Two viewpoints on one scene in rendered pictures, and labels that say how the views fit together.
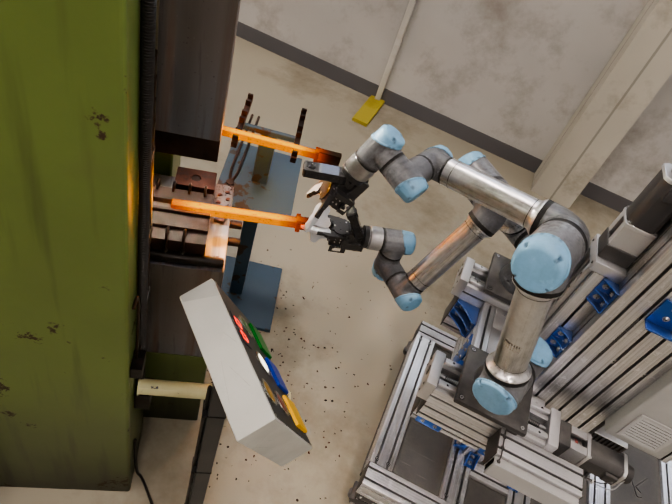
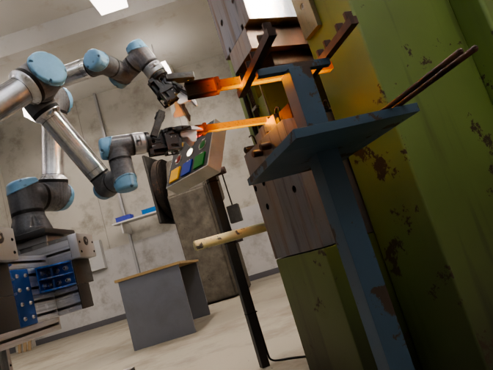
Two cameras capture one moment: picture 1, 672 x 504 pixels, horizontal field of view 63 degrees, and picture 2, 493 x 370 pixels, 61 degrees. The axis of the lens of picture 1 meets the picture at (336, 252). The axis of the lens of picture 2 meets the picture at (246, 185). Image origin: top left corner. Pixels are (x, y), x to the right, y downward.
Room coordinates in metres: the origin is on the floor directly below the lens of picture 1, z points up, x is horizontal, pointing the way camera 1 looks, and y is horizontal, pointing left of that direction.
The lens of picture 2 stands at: (2.68, 0.08, 0.51)
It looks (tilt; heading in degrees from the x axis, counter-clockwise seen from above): 10 degrees up; 174
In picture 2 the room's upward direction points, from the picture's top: 17 degrees counter-clockwise
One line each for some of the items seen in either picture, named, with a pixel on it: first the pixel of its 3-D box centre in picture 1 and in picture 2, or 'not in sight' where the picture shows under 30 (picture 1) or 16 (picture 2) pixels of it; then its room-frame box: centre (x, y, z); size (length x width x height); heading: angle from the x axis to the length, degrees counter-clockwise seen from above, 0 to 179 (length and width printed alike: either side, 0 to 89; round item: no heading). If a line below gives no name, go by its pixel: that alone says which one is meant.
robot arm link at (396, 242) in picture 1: (396, 242); (117, 147); (1.30, -0.17, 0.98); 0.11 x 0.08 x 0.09; 108
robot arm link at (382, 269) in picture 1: (388, 266); (121, 176); (1.29, -0.18, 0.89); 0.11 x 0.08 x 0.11; 39
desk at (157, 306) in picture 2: not in sight; (169, 299); (-1.94, -0.59, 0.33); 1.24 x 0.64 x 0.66; 175
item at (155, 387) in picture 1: (216, 392); (240, 233); (0.80, 0.18, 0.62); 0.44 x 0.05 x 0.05; 108
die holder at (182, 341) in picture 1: (133, 261); (339, 180); (1.09, 0.60, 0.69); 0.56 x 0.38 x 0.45; 108
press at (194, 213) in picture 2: not in sight; (202, 216); (-4.45, -0.06, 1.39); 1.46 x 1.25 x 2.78; 170
